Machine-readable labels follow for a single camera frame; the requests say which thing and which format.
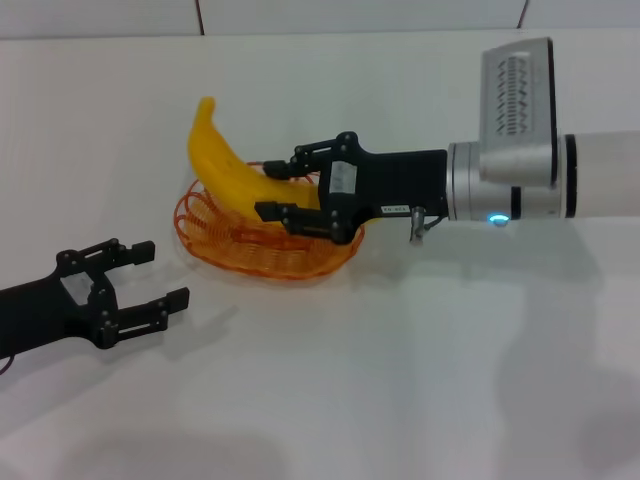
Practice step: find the silver vented wrist camera box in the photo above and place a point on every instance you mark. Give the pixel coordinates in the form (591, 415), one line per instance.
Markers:
(517, 110)

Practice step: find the yellow banana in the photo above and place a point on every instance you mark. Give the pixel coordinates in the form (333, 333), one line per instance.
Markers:
(220, 170)

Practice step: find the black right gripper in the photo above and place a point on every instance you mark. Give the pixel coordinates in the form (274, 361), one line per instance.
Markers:
(395, 185)

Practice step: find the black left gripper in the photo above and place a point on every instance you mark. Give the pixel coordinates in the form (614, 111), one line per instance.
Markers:
(45, 310)

